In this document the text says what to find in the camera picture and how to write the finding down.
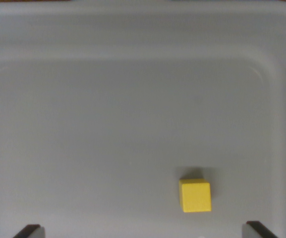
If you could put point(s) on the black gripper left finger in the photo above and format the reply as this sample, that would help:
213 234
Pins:
31 231

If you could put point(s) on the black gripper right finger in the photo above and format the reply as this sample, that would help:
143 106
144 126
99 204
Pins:
255 230

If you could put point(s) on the yellow cube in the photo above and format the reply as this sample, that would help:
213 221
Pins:
196 197

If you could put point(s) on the grey plastic bin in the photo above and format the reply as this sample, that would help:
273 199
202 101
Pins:
123 99

